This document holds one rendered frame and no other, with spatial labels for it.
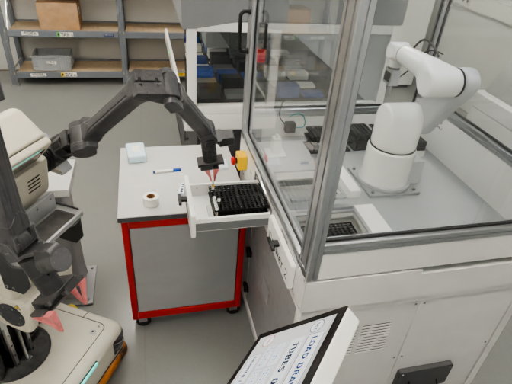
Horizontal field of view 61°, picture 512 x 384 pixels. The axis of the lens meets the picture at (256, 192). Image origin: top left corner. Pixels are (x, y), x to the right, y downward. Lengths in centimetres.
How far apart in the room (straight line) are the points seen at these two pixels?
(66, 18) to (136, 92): 419
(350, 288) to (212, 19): 147
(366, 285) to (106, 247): 190
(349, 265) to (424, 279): 32
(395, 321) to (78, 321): 138
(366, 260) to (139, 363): 135
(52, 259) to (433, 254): 114
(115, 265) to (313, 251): 174
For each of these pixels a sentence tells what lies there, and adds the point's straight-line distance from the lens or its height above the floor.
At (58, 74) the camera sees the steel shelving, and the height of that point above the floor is 13.
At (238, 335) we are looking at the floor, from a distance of 244.
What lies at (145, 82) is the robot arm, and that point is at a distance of 124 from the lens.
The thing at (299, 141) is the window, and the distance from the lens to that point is 140.
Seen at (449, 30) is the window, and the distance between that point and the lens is 116.
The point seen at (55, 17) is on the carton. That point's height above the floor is 71.
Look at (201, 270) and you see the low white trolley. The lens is 221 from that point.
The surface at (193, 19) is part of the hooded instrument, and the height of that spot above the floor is 141.
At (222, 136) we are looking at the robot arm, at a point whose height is 119.
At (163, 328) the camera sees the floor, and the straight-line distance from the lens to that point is 248.
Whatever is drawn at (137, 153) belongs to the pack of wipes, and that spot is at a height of 80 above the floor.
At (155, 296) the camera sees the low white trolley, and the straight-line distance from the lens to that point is 230.
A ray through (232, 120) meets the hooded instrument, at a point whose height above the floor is 87.
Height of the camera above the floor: 193
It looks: 34 degrees down
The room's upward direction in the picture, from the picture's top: 5 degrees clockwise
